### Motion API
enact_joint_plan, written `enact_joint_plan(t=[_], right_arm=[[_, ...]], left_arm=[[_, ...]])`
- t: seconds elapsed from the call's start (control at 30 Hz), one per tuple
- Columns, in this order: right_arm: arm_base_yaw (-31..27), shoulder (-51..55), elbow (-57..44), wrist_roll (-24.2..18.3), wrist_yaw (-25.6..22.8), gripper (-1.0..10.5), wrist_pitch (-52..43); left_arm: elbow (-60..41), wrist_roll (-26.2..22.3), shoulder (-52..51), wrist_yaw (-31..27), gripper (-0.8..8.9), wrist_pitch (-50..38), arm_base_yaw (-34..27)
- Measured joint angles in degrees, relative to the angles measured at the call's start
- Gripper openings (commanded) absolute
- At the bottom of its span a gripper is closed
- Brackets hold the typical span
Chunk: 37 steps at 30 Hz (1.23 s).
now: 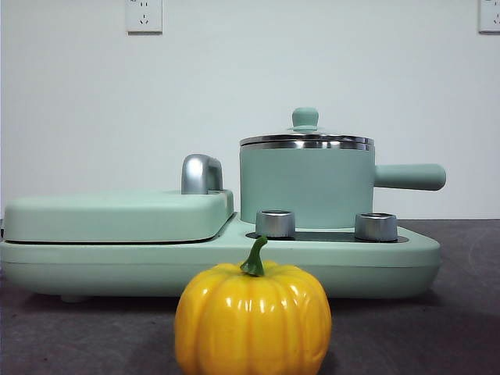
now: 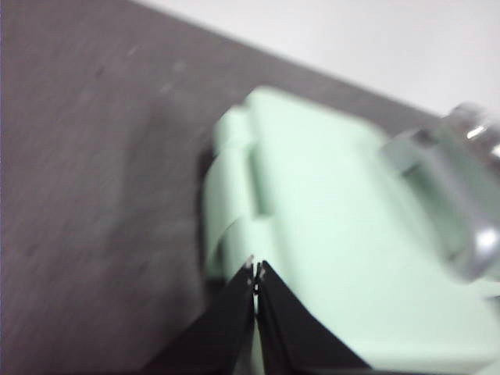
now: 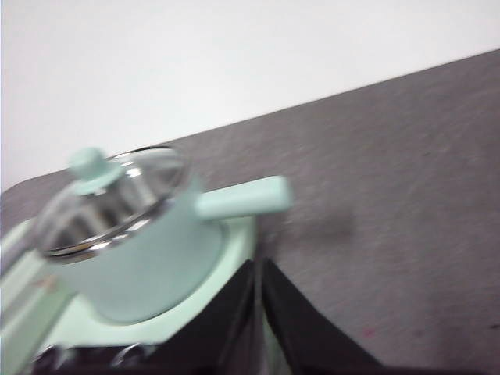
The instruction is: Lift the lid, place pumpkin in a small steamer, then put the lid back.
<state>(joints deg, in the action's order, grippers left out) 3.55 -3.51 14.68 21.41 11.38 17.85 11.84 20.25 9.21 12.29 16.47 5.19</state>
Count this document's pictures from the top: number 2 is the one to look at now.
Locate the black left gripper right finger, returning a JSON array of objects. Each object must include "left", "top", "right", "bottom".
[{"left": 255, "top": 259, "right": 372, "bottom": 375}]

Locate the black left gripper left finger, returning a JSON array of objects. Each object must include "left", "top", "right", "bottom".
[{"left": 146, "top": 255, "right": 259, "bottom": 375}]

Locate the mint green breakfast machine base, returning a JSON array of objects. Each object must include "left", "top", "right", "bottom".
[{"left": 202, "top": 105, "right": 259, "bottom": 282}]

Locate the mint green cover, silver handle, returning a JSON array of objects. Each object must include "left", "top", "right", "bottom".
[{"left": 245, "top": 87, "right": 500, "bottom": 375}]

